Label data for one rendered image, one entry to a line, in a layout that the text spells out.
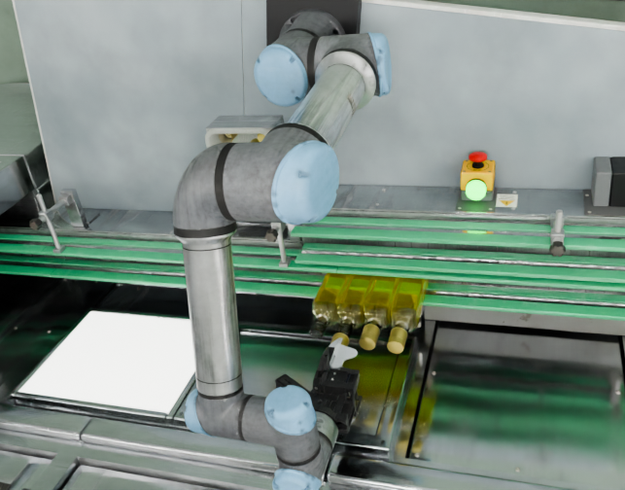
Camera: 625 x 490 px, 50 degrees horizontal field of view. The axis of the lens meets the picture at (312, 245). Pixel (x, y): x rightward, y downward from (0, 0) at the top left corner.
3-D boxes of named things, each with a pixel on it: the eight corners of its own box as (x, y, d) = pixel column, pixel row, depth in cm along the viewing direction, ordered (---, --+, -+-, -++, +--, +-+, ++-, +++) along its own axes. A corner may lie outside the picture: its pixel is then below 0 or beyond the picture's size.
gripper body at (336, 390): (364, 396, 130) (348, 442, 121) (321, 390, 133) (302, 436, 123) (360, 366, 126) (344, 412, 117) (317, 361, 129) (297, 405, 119)
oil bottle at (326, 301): (335, 274, 165) (311, 329, 148) (333, 255, 162) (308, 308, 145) (358, 275, 164) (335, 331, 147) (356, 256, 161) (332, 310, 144)
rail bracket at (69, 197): (87, 218, 193) (40, 262, 175) (69, 165, 184) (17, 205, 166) (101, 219, 191) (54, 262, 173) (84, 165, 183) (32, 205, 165)
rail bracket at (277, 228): (288, 248, 165) (271, 277, 155) (278, 187, 156) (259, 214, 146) (299, 249, 164) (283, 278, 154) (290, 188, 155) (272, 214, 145)
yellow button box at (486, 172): (464, 186, 157) (460, 200, 151) (464, 156, 153) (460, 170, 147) (495, 186, 155) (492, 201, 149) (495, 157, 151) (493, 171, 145)
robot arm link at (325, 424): (295, 454, 120) (288, 421, 116) (302, 435, 124) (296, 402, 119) (334, 460, 118) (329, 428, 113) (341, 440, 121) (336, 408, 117)
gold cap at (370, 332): (364, 336, 142) (359, 350, 138) (363, 323, 140) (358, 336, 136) (380, 337, 141) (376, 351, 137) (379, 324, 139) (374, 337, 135)
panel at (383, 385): (91, 315, 185) (13, 403, 158) (88, 306, 183) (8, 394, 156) (417, 346, 157) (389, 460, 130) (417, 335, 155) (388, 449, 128)
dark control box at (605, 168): (590, 188, 148) (592, 206, 142) (594, 155, 144) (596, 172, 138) (631, 189, 146) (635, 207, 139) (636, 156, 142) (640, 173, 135)
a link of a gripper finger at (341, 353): (364, 341, 135) (353, 377, 129) (335, 338, 137) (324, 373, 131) (362, 331, 133) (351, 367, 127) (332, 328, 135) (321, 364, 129)
